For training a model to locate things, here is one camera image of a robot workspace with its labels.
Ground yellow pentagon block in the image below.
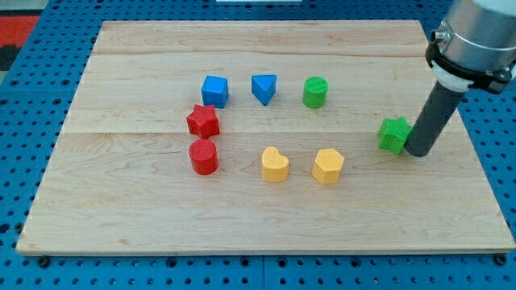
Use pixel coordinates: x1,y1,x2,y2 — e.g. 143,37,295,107
312,148,345,184

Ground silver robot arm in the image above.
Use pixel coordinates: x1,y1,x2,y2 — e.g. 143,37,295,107
426,0,515,94

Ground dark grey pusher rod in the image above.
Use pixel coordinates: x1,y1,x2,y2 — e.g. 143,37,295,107
405,81,465,157

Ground green star block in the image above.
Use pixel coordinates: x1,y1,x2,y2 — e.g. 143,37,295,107
377,117,412,155

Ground red star block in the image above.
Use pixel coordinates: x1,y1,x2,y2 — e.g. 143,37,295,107
186,104,220,139

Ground blue cube block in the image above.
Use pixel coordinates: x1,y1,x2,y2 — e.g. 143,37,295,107
201,76,229,109

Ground red cylinder block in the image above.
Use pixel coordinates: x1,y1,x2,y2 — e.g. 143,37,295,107
189,139,218,175

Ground wooden board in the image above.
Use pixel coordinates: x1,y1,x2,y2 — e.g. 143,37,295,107
17,20,515,256

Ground blue triangle block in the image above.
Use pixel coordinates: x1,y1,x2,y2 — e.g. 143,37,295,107
252,75,277,106

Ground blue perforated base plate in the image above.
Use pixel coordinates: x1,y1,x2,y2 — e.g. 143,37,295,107
1,0,515,289

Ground yellow heart block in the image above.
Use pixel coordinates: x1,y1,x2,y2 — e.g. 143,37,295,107
261,147,289,183

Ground green cylinder block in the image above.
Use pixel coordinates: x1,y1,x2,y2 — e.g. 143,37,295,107
302,76,329,109

